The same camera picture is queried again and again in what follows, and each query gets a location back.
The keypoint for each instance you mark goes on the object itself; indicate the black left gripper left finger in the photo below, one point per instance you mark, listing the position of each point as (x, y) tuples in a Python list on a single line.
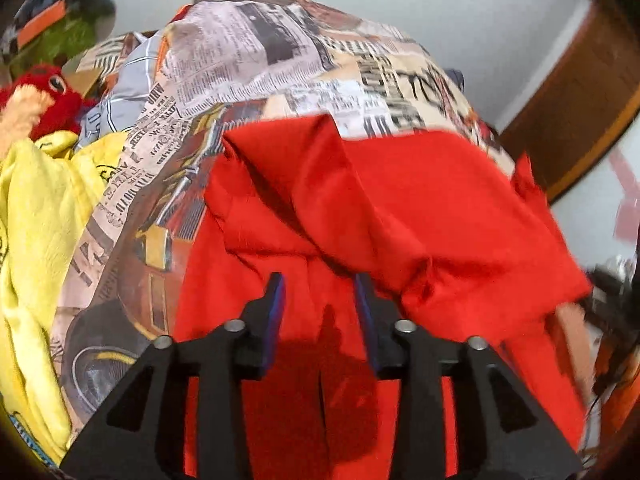
[(182, 396)]

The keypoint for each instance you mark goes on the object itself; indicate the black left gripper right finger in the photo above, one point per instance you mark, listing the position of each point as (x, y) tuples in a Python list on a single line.
[(457, 400)]

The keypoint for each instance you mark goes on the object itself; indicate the red garment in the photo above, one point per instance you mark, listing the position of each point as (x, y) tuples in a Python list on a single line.
[(461, 247)]

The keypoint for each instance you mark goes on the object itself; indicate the yellow blanket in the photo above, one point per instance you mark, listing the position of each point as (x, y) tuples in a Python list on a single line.
[(48, 193)]

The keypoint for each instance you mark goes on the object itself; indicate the grey blue pillow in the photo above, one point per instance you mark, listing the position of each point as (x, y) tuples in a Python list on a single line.
[(128, 65)]

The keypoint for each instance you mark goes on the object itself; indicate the red plush toy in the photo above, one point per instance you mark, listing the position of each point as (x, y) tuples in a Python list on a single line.
[(41, 102)]

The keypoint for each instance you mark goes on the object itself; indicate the brown wooden door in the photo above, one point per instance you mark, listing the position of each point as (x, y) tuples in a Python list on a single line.
[(583, 106)]

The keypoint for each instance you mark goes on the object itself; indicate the newspaper print bed sheet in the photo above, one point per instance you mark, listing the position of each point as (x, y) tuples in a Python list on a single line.
[(224, 64)]

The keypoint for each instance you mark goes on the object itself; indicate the green plush pile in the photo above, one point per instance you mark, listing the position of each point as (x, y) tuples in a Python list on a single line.
[(54, 46)]

